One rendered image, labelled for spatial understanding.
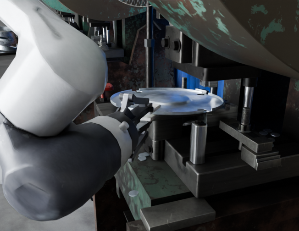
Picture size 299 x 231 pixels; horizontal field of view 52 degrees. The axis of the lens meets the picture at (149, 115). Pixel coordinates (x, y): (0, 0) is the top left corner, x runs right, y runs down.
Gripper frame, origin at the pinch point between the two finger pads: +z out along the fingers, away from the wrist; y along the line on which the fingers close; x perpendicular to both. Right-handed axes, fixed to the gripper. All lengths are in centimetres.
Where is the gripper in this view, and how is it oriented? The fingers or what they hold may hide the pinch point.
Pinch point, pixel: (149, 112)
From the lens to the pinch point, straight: 66.7
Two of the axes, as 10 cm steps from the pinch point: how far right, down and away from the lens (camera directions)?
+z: 3.2, -2.4, 9.2
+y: 0.2, -9.7, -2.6
